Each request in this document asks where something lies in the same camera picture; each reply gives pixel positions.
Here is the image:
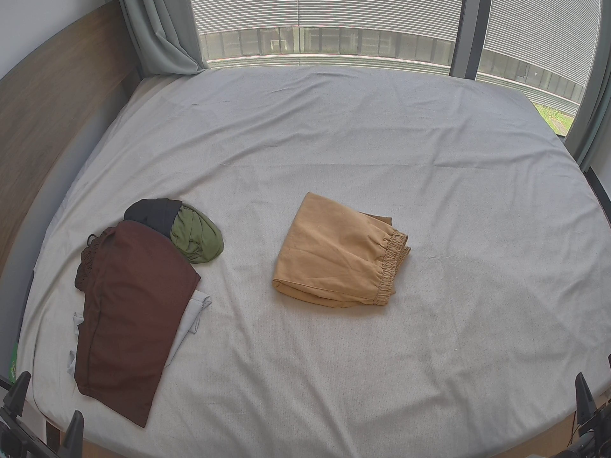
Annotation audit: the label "grey-green curtain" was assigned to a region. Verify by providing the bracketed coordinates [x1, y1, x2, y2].
[113, 0, 211, 76]
[565, 0, 611, 173]

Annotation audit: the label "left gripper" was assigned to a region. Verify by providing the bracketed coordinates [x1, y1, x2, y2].
[0, 371, 86, 458]

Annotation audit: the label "pale blue garment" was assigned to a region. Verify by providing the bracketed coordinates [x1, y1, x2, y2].
[64, 290, 213, 377]

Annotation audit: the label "tan shorts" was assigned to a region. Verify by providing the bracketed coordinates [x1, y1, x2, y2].
[272, 191, 412, 309]

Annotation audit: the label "black garment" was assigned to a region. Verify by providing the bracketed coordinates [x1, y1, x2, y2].
[123, 198, 184, 237]

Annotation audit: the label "green garment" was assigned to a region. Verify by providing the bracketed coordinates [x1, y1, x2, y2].
[169, 203, 224, 263]

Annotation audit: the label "brown garment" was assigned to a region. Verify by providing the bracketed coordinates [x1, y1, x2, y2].
[74, 220, 201, 429]

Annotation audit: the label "window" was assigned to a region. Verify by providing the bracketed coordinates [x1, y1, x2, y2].
[184, 0, 603, 138]

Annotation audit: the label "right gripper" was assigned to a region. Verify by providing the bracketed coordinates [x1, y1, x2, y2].
[574, 353, 611, 447]

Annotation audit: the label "bed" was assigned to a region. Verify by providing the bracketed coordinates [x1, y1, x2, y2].
[0, 0, 611, 458]

